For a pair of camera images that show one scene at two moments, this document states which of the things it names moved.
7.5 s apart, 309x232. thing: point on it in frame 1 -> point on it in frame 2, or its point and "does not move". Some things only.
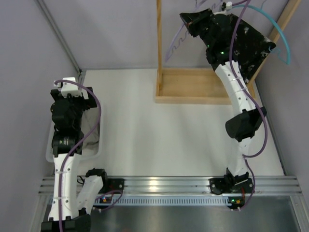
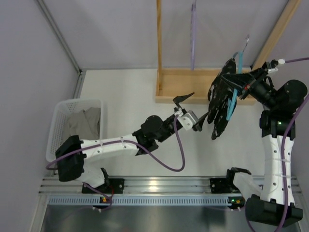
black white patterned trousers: (250, 49) -> (219, 97)
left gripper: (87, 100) -> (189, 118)
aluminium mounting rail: (192, 185) does not move
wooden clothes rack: (185, 85) does not move
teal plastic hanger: (272, 49) -> (231, 99)
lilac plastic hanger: (183, 31) -> (192, 34)
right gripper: (201, 24) -> (249, 87)
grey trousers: (90, 143) does not move
